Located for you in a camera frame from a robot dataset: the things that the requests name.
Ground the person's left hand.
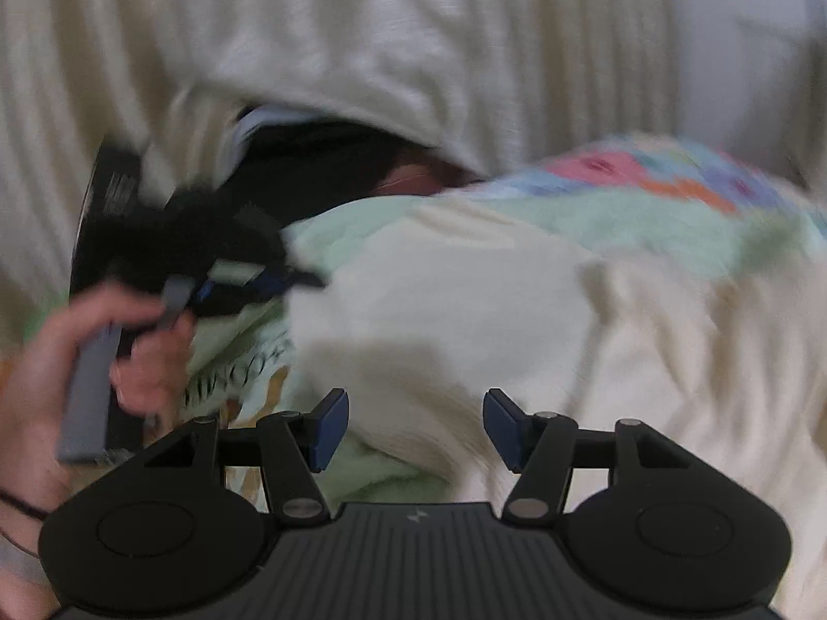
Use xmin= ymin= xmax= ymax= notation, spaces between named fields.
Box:
xmin=0 ymin=284 xmax=198 ymax=466

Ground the white printed cloth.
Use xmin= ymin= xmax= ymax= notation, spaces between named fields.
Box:
xmin=184 ymin=310 xmax=299 ymax=428

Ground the person's left forearm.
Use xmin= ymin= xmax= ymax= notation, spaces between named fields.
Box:
xmin=0 ymin=452 xmax=72 ymax=620

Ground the dark cloth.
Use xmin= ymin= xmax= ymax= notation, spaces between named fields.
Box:
xmin=233 ymin=113 xmax=482 ymax=227

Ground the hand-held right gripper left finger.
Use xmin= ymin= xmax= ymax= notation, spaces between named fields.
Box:
xmin=129 ymin=389 xmax=351 ymax=527

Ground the cream ribbed sweater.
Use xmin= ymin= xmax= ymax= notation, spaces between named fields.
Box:
xmin=284 ymin=207 xmax=827 ymax=620

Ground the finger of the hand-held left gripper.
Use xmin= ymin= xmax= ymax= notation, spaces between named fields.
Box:
xmin=207 ymin=258 xmax=327 ymax=301
xmin=158 ymin=271 xmax=217 ymax=332

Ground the black hair tie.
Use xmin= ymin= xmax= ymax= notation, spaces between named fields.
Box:
xmin=0 ymin=489 xmax=51 ymax=523

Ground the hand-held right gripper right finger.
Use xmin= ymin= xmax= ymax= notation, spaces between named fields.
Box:
xmin=483 ymin=389 xmax=695 ymax=527

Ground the floral quilt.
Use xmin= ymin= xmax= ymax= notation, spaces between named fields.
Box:
xmin=181 ymin=132 xmax=827 ymax=511

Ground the light blue cloth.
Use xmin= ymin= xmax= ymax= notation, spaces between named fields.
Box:
xmin=223 ymin=106 xmax=330 ymax=156

